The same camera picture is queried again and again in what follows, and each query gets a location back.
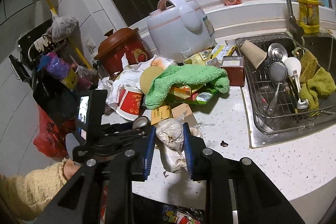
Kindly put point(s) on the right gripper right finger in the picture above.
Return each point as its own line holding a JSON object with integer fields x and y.
{"x": 193, "y": 148}

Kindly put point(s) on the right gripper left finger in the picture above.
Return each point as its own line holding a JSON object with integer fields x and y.
{"x": 149, "y": 152}

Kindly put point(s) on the grey tissue wad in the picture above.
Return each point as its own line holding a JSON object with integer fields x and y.
{"x": 170, "y": 141}

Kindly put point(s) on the yellow knit sleeve forearm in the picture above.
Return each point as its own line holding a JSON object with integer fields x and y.
{"x": 23, "y": 198}

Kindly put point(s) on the left hand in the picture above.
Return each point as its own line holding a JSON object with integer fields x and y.
{"x": 69, "y": 169}

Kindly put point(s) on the yellow cracker packet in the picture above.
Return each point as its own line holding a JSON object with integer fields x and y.
{"x": 160, "y": 114}

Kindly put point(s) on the red plastic bag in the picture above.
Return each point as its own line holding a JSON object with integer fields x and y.
{"x": 51, "y": 139}

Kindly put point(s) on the brown cardboard box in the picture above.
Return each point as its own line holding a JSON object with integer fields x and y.
{"x": 183, "y": 113}

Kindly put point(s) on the black plastic bag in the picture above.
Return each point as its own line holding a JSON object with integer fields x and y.
{"x": 55, "y": 99}

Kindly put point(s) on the red white noodle cup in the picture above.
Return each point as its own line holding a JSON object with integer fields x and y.
{"x": 129, "y": 104}

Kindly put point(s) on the green snack wrapper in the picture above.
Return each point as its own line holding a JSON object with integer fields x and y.
{"x": 201, "y": 98}

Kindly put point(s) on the crumpled white paper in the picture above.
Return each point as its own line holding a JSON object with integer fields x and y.
{"x": 128, "y": 77}

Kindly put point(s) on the orange yellow snack packet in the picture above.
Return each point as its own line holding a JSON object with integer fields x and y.
{"x": 185, "y": 91}

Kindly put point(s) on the round yellow sponge lid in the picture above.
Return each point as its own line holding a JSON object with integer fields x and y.
{"x": 148, "y": 76}

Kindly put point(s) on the green terry cloth towel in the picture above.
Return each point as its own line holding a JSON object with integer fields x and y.
{"x": 191, "y": 75}

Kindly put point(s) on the purple plastic bag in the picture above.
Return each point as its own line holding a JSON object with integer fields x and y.
{"x": 54, "y": 65}

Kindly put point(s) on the dark red box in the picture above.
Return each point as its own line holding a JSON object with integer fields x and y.
{"x": 234, "y": 66}

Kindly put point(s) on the red brown slow cooker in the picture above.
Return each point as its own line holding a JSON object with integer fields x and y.
{"x": 125, "y": 41}

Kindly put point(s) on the steel dish rack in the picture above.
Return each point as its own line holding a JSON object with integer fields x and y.
{"x": 261, "y": 89}

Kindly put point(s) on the paper cup in rack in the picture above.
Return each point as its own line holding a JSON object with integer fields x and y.
{"x": 253, "y": 53}

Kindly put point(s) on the steel ladle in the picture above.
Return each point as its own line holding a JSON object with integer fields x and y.
{"x": 277, "y": 74}

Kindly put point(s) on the grey plastic bag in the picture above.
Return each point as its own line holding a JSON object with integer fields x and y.
{"x": 61, "y": 28}

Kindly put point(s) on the white rice cooker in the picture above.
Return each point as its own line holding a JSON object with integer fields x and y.
{"x": 180, "y": 29}

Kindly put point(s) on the white rice spoon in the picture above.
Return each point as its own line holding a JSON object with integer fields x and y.
{"x": 293, "y": 66}

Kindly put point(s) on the yellow gas pipe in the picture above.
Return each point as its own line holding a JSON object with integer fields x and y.
{"x": 76, "y": 49}

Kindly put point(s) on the olive green rag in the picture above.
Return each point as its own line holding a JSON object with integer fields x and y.
{"x": 315, "y": 82}

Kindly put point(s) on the yellow detergent bottle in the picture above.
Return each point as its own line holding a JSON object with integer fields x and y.
{"x": 309, "y": 16}

